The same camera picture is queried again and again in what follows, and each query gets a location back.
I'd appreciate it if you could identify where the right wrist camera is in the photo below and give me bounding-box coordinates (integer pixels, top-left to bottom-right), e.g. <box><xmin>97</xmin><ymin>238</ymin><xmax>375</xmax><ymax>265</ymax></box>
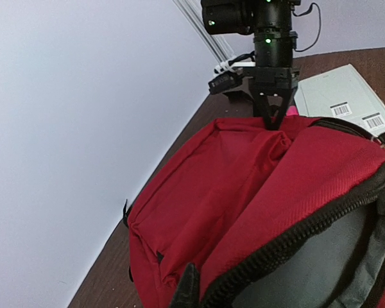
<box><xmin>208</xmin><ymin>62</ymin><xmax>255</xmax><ymax>95</ymax></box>

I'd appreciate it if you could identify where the black pink highlighter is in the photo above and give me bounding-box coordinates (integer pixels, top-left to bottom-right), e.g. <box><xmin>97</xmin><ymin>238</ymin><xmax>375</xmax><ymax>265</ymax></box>
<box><xmin>286</xmin><ymin>105</ymin><xmax>299</xmax><ymax>116</ymax></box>

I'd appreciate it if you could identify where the grey shrink-wrapped book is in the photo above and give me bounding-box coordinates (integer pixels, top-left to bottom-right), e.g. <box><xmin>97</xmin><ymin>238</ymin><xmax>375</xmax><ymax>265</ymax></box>
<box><xmin>295</xmin><ymin>64</ymin><xmax>385</xmax><ymax>136</ymax></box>

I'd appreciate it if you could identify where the right aluminium frame post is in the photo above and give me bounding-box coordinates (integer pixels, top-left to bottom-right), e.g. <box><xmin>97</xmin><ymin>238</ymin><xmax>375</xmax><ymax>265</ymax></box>
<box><xmin>173</xmin><ymin>0</ymin><xmax>235</xmax><ymax>63</ymax></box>

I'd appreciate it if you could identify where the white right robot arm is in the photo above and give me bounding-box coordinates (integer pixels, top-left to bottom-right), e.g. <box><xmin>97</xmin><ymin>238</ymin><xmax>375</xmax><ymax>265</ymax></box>
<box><xmin>201</xmin><ymin>1</ymin><xmax>300</xmax><ymax>130</ymax></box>

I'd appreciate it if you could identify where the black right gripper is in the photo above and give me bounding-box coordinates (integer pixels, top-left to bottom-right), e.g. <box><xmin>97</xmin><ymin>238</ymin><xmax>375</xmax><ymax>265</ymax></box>
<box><xmin>245</xmin><ymin>66</ymin><xmax>300</xmax><ymax>130</ymax></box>

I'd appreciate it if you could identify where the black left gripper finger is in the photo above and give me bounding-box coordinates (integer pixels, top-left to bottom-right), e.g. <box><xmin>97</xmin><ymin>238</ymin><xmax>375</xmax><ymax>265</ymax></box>
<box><xmin>169</xmin><ymin>263</ymin><xmax>200</xmax><ymax>308</ymax></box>

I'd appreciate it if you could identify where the red backpack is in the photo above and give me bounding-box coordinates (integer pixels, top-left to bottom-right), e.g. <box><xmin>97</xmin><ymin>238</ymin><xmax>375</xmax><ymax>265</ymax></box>
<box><xmin>126</xmin><ymin>116</ymin><xmax>385</xmax><ymax>307</ymax></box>

